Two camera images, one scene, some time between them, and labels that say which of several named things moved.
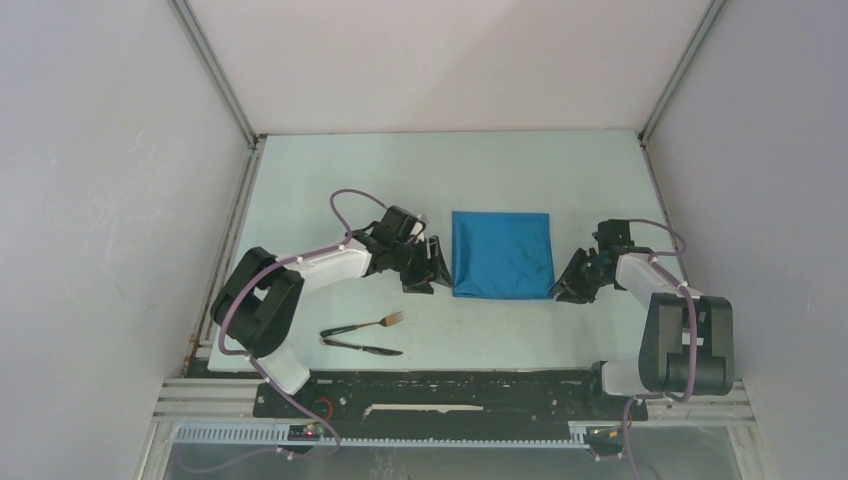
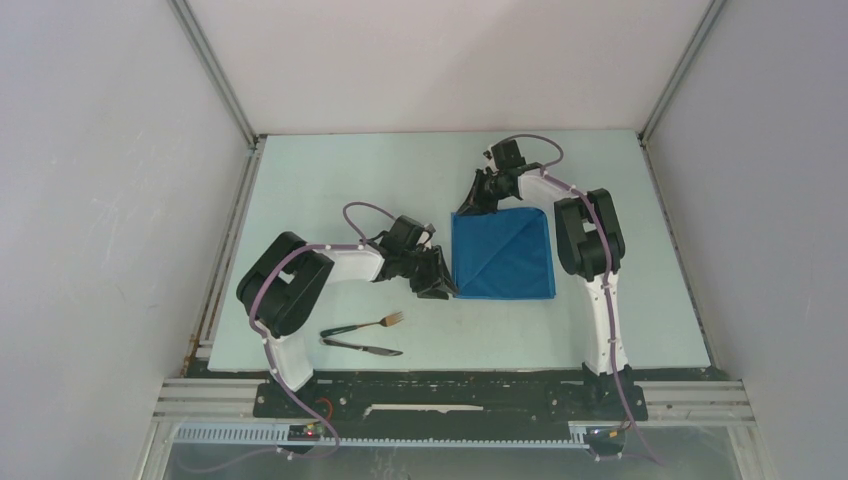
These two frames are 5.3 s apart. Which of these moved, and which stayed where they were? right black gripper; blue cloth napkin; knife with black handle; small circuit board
Moved: right black gripper
Stayed: blue cloth napkin; small circuit board; knife with black handle
